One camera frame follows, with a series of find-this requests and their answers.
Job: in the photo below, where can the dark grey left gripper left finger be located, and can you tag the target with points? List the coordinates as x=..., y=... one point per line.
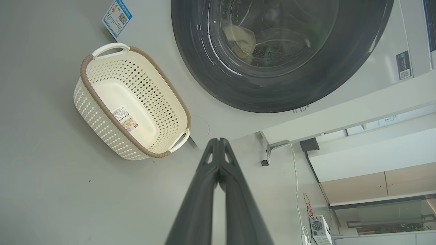
x=197, y=211

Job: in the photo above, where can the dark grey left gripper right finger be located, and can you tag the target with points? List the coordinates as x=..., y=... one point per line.
x=242, y=211

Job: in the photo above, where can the round washing machine door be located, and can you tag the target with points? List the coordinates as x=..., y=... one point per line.
x=211, y=78

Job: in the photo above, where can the cream garment with blue patches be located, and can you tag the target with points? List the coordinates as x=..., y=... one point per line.
x=242, y=42

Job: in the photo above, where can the basket product label sticker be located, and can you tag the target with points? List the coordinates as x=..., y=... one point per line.
x=125, y=119

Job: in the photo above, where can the cream perforated laundry basket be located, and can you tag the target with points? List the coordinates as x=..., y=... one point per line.
x=136, y=98

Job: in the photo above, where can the white front-load washing machine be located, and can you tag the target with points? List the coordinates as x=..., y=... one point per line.
x=385, y=92

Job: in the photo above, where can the white power strip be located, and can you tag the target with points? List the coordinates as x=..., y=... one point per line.
x=305, y=240

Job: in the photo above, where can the white power supply with fan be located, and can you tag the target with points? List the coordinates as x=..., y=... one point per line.
x=320, y=229

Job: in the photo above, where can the dark framed glass window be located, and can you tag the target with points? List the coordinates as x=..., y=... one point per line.
x=385, y=214

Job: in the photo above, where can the white partition panel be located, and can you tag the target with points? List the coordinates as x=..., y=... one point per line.
x=374, y=153

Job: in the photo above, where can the blue energy label sticker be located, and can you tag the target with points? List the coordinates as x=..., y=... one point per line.
x=117, y=17

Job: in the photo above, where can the dark QR code sticker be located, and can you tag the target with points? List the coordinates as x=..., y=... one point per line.
x=404, y=65

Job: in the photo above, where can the black bracket block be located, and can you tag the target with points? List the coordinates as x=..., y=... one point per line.
x=309, y=145

